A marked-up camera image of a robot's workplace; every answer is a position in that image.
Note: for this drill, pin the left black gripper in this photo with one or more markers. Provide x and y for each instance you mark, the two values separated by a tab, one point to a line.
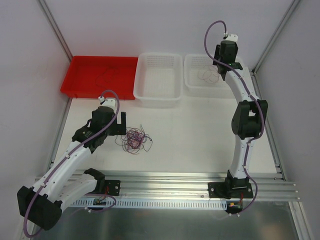
121	123

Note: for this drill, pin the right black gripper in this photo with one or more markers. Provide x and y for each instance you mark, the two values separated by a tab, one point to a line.
216	57

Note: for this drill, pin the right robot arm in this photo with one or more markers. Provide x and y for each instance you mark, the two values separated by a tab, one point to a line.
247	124

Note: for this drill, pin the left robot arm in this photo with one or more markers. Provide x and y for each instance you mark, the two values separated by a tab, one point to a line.
44	202

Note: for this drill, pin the white right mesh basket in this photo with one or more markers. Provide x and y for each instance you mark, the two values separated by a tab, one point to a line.
202	78

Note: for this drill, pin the white mesh basket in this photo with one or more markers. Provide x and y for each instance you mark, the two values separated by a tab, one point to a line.
158	80
202	78

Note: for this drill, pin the white middle mesh basket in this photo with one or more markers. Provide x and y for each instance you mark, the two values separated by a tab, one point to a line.
158	80

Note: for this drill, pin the red plastic tray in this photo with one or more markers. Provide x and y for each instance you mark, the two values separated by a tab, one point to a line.
88	76

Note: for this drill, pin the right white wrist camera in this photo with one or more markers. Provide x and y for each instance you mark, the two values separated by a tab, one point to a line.
230	37

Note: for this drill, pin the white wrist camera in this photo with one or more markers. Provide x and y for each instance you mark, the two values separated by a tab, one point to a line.
230	37
108	102

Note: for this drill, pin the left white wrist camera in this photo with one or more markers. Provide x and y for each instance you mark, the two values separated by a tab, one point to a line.
108	102

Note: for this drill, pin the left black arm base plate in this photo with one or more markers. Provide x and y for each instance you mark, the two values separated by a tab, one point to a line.
112	187

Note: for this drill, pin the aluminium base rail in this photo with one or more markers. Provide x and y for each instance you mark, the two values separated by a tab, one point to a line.
194	186

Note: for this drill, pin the white slotted cable duct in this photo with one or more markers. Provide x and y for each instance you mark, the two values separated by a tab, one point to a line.
132	203

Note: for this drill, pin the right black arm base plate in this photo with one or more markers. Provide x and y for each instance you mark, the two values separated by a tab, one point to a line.
222	191

